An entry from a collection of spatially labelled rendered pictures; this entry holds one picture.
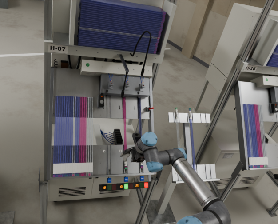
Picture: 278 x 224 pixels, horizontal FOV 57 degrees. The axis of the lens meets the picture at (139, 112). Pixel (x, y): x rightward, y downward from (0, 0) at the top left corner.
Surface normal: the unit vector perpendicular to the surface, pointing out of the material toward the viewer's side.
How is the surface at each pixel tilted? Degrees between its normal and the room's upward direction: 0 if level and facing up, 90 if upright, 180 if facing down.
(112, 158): 43
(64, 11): 90
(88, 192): 90
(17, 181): 0
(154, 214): 0
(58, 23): 90
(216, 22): 90
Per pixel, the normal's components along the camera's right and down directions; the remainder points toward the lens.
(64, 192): 0.23, 0.59
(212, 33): -0.81, 0.17
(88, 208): 0.21, -0.81
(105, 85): 0.31, -0.20
